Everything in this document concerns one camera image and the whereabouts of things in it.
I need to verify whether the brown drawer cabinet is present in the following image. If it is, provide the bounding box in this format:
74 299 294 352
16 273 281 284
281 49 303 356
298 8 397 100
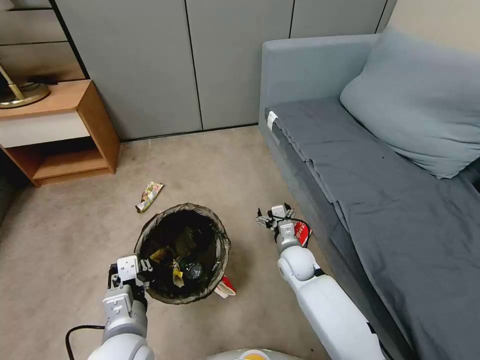
0 0 92 83

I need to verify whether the white robot front shell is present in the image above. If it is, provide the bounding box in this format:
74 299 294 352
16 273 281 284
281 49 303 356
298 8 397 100
204 347 287 360

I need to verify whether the grey wardrobe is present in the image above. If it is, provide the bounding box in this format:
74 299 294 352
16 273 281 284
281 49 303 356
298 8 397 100
49 0 398 143

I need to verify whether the olive green wrapper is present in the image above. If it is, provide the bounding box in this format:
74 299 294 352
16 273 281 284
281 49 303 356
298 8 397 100
174 227 202 257

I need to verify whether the round bin with black bag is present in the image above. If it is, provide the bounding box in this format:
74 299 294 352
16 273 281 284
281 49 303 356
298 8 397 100
133 202 233 306

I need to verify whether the small yellow wrapper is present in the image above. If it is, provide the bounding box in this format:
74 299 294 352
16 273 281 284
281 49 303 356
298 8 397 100
149 247 170 264

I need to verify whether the folded yellow wrapper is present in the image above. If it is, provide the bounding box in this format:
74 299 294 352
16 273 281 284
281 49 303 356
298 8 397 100
171 261 185 289

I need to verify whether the green yellow snack wrapper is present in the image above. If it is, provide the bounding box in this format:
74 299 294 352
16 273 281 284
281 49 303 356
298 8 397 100
135 181 166 215

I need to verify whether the pale blue pillow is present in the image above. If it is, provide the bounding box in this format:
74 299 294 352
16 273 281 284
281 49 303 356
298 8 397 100
338 28 480 180

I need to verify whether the brass lamp base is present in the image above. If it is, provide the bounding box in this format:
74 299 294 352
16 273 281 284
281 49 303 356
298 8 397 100
0 62 52 110

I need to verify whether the dark grey sheet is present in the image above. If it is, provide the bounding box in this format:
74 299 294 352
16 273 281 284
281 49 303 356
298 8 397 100
264 98 480 360

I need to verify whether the grey blue sofa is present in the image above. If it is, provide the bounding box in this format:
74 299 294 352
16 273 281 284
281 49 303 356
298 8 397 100
258 32 480 360

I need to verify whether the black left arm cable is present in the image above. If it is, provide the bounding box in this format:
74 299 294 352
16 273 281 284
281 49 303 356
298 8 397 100
65 324 109 360

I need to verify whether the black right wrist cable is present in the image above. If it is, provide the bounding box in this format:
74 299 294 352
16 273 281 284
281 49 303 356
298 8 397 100
271 215 313 245

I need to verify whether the red white paper carton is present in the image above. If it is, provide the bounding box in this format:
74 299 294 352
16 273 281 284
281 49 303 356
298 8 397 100
215 274 238 300

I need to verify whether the red snack wrapper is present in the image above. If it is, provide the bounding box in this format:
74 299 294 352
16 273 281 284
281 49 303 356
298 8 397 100
293 220 313 248

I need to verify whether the wooden nightstand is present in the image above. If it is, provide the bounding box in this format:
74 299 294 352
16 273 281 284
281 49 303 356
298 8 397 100
0 79 121 188

